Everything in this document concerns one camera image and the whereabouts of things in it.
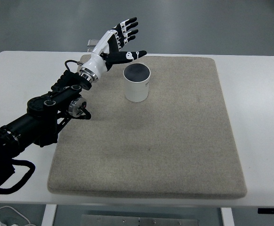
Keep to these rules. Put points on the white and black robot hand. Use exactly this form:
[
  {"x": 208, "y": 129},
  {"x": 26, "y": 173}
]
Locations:
[{"x": 108, "y": 51}]

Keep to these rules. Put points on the white ribbed cup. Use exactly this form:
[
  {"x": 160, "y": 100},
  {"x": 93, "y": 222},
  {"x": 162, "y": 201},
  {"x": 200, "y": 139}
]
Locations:
[{"x": 136, "y": 82}]

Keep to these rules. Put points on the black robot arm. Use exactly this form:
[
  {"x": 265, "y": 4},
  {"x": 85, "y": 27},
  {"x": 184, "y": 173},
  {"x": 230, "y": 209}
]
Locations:
[{"x": 46, "y": 116}]

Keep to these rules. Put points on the grey felt mat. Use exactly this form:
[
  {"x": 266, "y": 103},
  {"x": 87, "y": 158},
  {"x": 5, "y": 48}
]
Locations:
[{"x": 177, "y": 143}]

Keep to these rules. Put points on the white table leg left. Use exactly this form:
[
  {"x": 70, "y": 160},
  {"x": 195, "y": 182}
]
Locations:
[{"x": 49, "y": 215}]

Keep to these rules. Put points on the white table leg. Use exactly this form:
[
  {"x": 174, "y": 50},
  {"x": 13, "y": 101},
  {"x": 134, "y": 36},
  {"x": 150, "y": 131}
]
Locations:
[
  {"x": 227, "y": 217},
  {"x": 49, "y": 215}
]

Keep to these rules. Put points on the white table leg right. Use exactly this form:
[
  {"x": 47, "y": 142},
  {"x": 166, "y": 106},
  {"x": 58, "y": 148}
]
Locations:
[{"x": 227, "y": 217}]

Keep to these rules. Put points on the black desk control panel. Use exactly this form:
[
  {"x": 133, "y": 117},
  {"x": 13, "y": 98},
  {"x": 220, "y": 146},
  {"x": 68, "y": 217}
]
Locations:
[{"x": 265, "y": 211}]

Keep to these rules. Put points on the clear bracket at table edge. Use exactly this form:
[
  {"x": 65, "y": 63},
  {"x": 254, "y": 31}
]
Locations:
[{"x": 91, "y": 44}]

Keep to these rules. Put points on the grey metal base plate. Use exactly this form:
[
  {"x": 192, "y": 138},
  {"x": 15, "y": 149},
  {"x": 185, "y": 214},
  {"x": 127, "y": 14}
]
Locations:
[{"x": 104, "y": 220}]

